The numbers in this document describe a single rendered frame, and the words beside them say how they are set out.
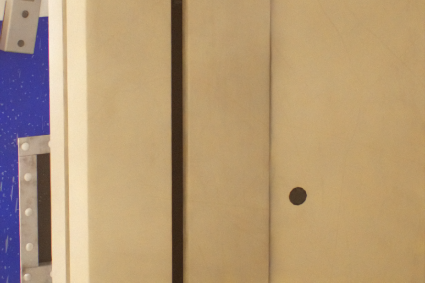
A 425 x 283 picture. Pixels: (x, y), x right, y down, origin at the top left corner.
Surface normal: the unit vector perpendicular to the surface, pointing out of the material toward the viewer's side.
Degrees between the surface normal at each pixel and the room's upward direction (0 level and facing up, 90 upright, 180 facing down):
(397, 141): 90
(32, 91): 90
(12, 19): 90
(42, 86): 90
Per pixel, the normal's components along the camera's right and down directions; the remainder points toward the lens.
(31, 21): 0.46, 0.19
